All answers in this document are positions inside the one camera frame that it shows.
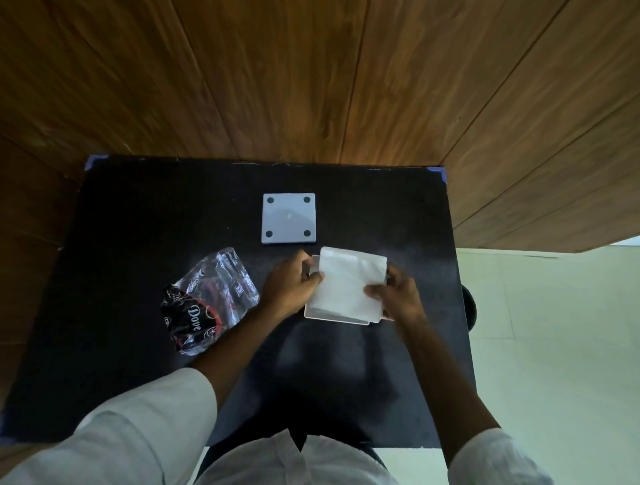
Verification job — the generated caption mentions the person's right hand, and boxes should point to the person's right hand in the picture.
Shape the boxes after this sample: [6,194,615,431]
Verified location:
[363,264,427,333]

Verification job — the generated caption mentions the person's left hand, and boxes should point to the person's left hand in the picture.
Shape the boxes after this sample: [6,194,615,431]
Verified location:
[260,249,326,323]

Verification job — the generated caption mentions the white square box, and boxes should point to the white square box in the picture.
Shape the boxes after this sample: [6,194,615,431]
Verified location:
[303,254,389,327]

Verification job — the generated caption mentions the person's left forearm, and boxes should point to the person's left forearm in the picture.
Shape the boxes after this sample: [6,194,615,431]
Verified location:
[187,301,286,408]

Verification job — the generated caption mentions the person's right forearm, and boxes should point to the person's right forearm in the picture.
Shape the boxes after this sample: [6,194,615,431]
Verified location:
[397,310,502,470]

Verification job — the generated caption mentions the white square lid, black dots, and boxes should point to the white square lid, black dots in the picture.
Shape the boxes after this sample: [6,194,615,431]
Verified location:
[261,193,319,245]

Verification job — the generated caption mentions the black round stool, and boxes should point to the black round stool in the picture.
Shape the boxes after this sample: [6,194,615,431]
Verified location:
[461,285,479,332]

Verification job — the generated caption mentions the clear and black plastic wrapper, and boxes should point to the clear and black plastic wrapper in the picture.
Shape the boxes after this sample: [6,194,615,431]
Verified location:
[160,247,261,356]

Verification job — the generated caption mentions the white shirt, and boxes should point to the white shirt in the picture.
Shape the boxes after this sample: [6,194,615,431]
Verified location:
[0,367,554,485]

